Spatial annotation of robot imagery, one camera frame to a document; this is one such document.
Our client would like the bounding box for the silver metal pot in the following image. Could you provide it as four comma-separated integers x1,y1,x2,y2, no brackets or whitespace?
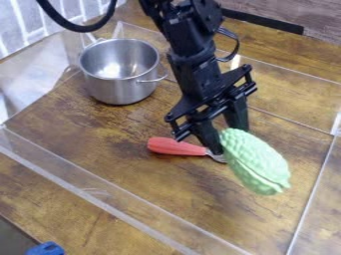
79,38,169,105

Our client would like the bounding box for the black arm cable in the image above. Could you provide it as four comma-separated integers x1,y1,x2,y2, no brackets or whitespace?
35,0,121,34

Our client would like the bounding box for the black strip on wall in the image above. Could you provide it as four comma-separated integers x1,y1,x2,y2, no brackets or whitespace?
223,8,305,35

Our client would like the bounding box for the green bitter gourd toy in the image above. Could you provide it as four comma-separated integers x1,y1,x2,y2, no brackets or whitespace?
220,128,291,195

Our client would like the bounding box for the clear acrylic barrier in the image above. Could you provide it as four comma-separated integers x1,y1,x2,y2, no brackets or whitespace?
0,25,341,255

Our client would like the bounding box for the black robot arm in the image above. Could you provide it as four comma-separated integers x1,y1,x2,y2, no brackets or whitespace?
140,0,256,155

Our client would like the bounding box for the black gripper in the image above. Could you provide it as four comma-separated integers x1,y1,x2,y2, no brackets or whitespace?
166,53,257,155

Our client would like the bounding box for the blue object at corner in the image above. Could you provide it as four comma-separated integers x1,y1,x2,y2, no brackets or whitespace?
25,241,66,255

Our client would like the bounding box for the red handled metal spoon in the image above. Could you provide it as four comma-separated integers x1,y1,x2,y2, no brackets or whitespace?
148,136,227,163

